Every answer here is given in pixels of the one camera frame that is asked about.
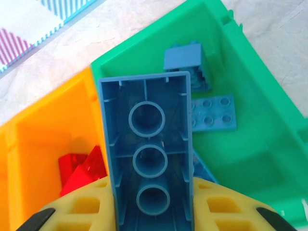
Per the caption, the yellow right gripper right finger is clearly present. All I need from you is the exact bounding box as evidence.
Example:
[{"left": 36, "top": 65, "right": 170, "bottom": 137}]
[{"left": 192, "top": 177, "right": 298, "bottom": 231}]

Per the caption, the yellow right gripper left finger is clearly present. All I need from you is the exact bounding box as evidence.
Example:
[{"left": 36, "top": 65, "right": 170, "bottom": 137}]
[{"left": 21, "top": 177, "right": 118, "bottom": 231}]

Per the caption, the red lego brick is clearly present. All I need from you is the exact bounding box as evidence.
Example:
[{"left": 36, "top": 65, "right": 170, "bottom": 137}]
[
  {"left": 60, "top": 145, "right": 109, "bottom": 197},
  {"left": 58, "top": 153, "right": 89, "bottom": 191}
]

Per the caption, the long blue lego brick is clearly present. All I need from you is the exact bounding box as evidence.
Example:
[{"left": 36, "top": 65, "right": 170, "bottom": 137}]
[{"left": 97, "top": 71, "right": 196, "bottom": 231}]

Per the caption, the small blue lego brick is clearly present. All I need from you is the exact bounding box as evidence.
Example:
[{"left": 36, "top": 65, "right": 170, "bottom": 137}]
[{"left": 163, "top": 41, "right": 213, "bottom": 91}]

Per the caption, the green plastic bin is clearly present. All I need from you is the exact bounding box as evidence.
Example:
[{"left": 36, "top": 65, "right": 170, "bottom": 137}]
[{"left": 90, "top": 0, "right": 308, "bottom": 231}]

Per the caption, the blue flat lego plate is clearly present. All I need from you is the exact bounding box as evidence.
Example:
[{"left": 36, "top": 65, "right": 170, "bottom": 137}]
[{"left": 191, "top": 94, "right": 238, "bottom": 133}]

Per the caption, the orange plastic bin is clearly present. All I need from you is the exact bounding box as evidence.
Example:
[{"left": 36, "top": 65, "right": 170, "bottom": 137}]
[
  {"left": 4, "top": 66, "right": 116, "bottom": 231},
  {"left": 0, "top": 124, "right": 13, "bottom": 231}
]

